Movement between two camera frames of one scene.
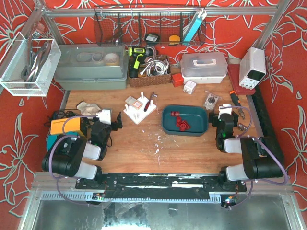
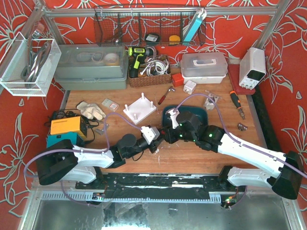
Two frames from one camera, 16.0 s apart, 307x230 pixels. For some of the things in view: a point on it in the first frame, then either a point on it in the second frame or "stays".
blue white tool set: x=201 y=15 stays
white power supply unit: x=253 y=67 stays
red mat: x=234 y=73 stays
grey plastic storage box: x=91 y=67 stays
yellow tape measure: x=174 y=40 stays
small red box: x=177 y=80 stays
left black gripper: x=114 y=123 to x=155 y=144
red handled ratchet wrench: x=148 y=103 to x=160 y=100
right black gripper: x=214 y=119 to x=169 y=133
